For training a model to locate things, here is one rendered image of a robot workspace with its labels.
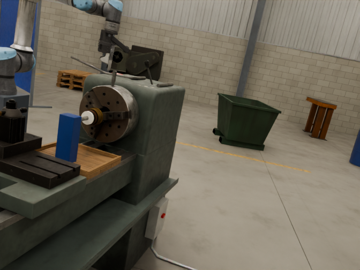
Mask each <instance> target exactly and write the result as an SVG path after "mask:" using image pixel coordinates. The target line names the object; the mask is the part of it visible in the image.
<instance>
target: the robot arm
mask: <svg viewBox="0 0 360 270"><path fill-rule="evenodd" d="M39 1H40V0H19V4H18V13H17V21H16V30H15V35H14V44H12V45H11V46H10V48H6V47H0V95H16V94H17V89H16V84H15V81H14V74H15V73H18V72H20V73H25V72H29V71H31V70H33V68H34V67H35V63H36V61H35V58H34V55H33V50H32V49H31V41H32V34H33V26H34V18H35V10H36V4H37V2H39ZM56 1H59V2H62V3H64V4H67V5H69V6H72V7H74V8H77V9H79V10H81V11H85V12H86V13H89V14H91V15H96V16H100V17H105V18H106V21H105V25H104V29H105V30H101V34H100V39H99V43H98V46H99V47H98V51H99V52H102V53H105V55H104V56H100V61H102V62H104V63H106V64H107V67H106V68H108V70H107V71H109V70H110V68H111V64H112V60H113V54H114V50H115V45H118V46H119V47H120V48H121V49H122V50H123V52H124V53H127V54H128V53H129V52H130V49H129V47H128V46H125V45H124V44H122V43H121V42H120V41H119V40H118V39H116V38H115V37H114V36H113V34H115V35H118V31H119V26H120V22H121V16H122V9H123V3H122V2H121V1H118V0H109V1H108V2H103V1H99V0H56ZM109 34H110V37H109V36H108V35H109Z"/></svg>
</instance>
